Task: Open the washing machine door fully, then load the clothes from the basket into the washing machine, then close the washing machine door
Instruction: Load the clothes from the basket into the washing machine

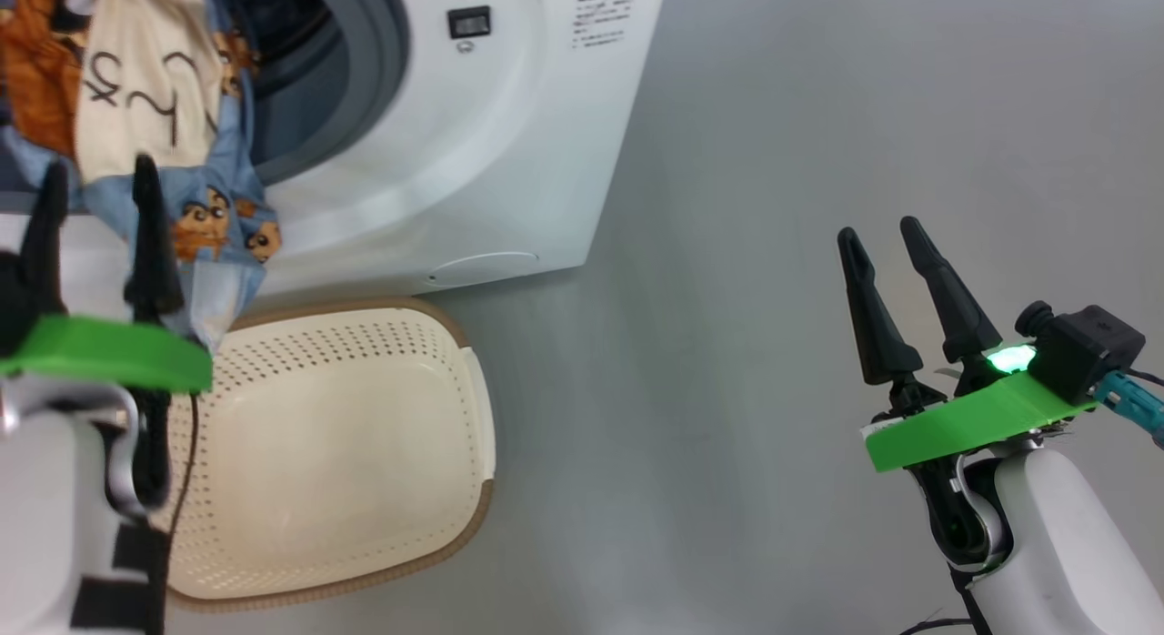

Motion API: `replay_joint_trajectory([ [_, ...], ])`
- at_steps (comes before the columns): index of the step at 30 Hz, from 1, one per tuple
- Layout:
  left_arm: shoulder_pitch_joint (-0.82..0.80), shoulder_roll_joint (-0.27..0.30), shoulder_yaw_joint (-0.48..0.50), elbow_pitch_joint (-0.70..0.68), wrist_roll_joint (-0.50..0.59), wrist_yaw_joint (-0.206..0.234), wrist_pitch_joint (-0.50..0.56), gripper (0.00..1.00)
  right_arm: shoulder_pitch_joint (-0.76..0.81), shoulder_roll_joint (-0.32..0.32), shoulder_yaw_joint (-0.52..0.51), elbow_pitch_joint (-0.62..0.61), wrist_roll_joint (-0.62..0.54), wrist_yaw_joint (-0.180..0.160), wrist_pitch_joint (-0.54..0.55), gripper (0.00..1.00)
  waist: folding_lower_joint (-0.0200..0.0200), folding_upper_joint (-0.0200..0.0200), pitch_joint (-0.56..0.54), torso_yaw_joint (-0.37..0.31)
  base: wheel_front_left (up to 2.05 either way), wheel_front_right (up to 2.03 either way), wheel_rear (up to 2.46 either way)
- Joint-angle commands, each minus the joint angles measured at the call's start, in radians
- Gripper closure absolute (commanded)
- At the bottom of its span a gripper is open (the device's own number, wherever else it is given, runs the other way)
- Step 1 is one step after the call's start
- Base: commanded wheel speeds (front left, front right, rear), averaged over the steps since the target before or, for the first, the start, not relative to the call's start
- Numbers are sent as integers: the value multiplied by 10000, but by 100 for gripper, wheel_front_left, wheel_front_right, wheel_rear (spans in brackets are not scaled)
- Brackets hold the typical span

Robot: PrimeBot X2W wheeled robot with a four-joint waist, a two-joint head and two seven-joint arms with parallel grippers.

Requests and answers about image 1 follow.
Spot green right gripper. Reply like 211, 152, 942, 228
837, 217, 1097, 572

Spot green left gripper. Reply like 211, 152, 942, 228
0, 155, 215, 518

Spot blue bear print garment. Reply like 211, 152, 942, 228
0, 0, 283, 349

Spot cream garment with black lettering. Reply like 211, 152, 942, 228
75, 0, 224, 186

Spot grey rubber door gasket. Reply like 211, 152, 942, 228
246, 0, 410, 188

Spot white front-load washing machine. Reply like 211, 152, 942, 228
0, 0, 669, 319

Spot black door latch socket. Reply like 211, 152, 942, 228
447, 5, 492, 39

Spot cream perforated laundry basket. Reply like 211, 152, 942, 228
145, 297, 497, 613

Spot round white filter cover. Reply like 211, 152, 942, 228
426, 251, 539, 287

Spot small printed text sticker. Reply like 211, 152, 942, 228
571, 0, 635, 51

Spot teal cable connector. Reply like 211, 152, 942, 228
1096, 373, 1164, 449

